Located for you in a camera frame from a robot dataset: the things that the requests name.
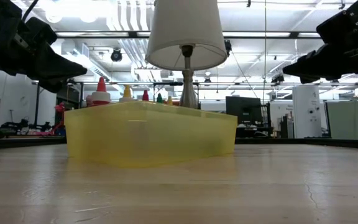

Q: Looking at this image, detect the orange food coloring bottle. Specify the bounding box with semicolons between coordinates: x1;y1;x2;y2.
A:
119;84;135;103

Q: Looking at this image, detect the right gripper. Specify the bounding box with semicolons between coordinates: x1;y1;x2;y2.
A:
283;0;358;84

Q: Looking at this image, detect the white shade table lamp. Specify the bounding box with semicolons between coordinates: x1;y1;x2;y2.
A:
144;0;229;110

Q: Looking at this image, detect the black-legged background table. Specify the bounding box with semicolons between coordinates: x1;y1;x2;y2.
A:
31;81;85;135

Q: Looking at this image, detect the black desk monitor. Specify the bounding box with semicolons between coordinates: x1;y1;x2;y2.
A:
225;95;262;127

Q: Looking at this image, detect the yellow translucent plastic bin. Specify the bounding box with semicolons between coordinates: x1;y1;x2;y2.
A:
63;100;238;169

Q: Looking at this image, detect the green partition screen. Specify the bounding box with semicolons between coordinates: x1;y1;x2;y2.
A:
324;100;358;141

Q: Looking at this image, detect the person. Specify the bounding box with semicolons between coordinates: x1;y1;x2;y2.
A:
53;95;94;135

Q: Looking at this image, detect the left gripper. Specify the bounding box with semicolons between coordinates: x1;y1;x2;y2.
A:
0;0;88;93

